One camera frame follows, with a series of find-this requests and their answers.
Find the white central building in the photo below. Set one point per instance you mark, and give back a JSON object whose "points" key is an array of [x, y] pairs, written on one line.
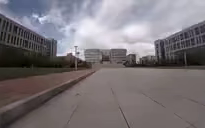
{"points": [[105, 55]]}

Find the pale pole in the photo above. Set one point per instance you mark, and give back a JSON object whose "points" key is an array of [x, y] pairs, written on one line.
{"points": [[76, 58]]}

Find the small grey building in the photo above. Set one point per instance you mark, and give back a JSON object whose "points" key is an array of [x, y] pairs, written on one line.
{"points": [[131, 58]]}

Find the grey concrete slab plaza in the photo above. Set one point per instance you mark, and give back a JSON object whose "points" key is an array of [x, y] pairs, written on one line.
{"points": [[130, 96]]}

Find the grey stone kerb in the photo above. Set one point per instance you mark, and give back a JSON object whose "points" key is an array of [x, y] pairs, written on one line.
{"points": [[40, 96]]}

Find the dark hedge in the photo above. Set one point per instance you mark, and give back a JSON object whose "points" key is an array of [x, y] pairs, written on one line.
{"points": [[20, 60]]}

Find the green grass strip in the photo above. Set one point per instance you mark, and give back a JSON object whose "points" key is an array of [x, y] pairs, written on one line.
{"points": [[20, 72]]}

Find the red brick strip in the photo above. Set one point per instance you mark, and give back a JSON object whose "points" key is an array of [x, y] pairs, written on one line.
{"points": [[20, 87]]}

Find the long grey windowed building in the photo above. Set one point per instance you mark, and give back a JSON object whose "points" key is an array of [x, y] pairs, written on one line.
{"points": [[16, 38]]}

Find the large grey gridded building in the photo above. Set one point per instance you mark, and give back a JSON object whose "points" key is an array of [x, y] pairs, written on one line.
{"points": [[190, 43]]}

